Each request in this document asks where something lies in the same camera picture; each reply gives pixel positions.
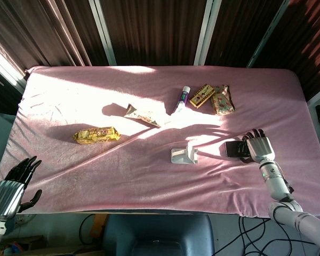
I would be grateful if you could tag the pink table cloth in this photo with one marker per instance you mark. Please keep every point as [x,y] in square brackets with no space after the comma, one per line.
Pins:
[160,138]

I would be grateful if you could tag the triangular folded snack wrapper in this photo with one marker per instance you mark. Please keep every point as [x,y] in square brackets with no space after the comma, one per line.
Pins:
[142,117]

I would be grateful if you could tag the long yellow snack packet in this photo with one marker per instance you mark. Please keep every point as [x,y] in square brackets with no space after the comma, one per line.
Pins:
[96,135]

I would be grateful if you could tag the black rectangular box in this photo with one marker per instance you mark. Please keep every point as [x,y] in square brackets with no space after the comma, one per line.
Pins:
[235,149]

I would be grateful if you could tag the yellow red rectangular box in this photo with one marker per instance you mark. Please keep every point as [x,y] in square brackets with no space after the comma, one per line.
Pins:
[201,96]

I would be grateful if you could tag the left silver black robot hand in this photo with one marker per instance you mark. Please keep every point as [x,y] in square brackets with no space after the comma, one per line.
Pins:
[8,193]

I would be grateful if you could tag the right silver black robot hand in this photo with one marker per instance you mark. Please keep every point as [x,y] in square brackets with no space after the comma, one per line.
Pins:
[260,146]

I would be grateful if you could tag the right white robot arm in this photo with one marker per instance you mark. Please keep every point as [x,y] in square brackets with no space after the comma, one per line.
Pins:
[290,202]

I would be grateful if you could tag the purple white tube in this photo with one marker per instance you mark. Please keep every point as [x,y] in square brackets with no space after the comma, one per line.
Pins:
[183,100]

